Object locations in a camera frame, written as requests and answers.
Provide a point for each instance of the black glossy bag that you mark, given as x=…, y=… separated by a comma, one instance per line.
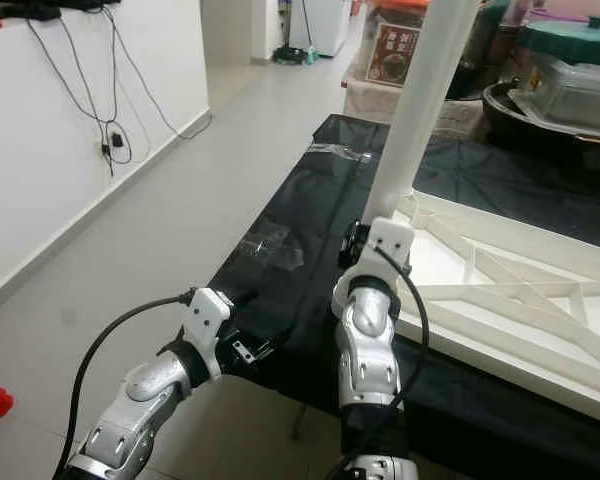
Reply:
x=490, y=50

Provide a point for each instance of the black router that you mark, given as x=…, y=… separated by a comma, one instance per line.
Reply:
x=40, y=10

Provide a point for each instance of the black tablecloth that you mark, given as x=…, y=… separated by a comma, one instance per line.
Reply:
x=300, y=200

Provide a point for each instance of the black wok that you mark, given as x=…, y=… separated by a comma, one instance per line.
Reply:
x=520, y=130

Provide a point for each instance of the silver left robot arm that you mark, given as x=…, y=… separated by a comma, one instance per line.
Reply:
x=150, y=390

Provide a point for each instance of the white plastic table leg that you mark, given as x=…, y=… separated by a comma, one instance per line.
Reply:
x=425, y=100

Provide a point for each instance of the clear plastic storage box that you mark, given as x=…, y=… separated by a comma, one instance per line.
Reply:
x=570, y=90

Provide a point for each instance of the white plastic table top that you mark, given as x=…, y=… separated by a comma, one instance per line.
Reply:
x=470, y=270

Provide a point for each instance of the clear tape cross patch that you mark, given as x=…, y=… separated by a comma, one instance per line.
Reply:
x=275, y=245

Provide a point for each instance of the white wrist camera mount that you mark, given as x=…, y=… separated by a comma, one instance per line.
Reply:
x=390, y=240
x=208, y=315

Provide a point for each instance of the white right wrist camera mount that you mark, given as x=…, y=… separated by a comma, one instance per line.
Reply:
x=390, y=240

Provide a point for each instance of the green pot lid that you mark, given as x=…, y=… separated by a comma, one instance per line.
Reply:
x=570, y=40

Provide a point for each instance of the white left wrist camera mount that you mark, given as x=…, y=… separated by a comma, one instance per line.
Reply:
x=208, y=315

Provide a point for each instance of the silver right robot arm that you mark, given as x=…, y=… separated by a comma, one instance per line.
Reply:
x=370, y=350

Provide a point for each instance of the black power adapter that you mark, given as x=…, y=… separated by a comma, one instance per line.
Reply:
x=115, y=142

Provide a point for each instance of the white fridge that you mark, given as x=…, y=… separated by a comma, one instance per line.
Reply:
x=325, y=25

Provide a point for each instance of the clear tape strip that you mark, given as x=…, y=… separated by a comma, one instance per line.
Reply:
x=340, y=152

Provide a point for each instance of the orange lid storage box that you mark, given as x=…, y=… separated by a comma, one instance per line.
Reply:
x=390, y=55

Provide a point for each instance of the beige patterned bench cover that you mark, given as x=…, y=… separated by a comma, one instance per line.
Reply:
x=365, y=105

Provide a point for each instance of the black floor mop base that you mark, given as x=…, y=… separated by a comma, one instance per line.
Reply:
x=290, y=55

